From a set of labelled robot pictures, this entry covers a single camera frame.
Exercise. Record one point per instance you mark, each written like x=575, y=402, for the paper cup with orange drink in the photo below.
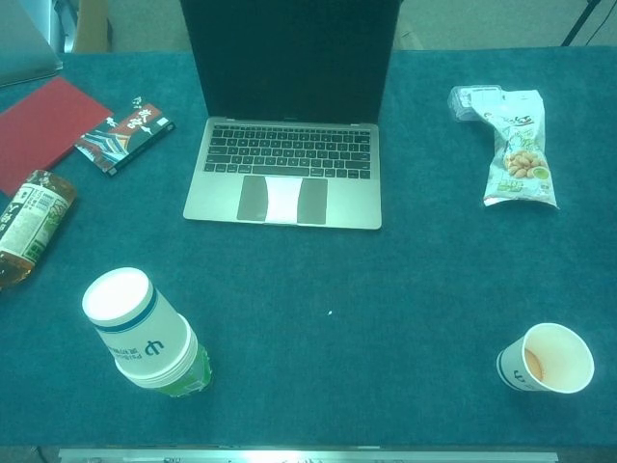
x=559, y=357

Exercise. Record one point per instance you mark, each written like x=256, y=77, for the green labelled bottle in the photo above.
x=198, y=371

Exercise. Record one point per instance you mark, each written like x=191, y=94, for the nut snack bag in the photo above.
x=520, y=164

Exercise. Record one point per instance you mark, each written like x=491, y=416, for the brown tea bottle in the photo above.
x=29, y=222

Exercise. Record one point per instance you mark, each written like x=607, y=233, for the red notebook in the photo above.
x=43, y=125

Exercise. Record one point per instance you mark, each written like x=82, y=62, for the grey metal panel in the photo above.
x=24, y=53

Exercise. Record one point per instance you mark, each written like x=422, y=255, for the black tripod leg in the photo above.
x=578, y=24

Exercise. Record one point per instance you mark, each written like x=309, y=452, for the upturned white paper cup stack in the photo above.
x=130, y=328

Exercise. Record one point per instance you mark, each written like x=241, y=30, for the illustrated Chinese palace book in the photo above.
x=125, y=135

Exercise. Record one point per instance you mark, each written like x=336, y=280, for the aluminium frame rail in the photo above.
x=308, y=455

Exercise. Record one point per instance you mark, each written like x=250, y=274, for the silver laptop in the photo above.
x=289, y=58

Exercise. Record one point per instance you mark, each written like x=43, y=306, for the cardboard box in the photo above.
x=91, y=24

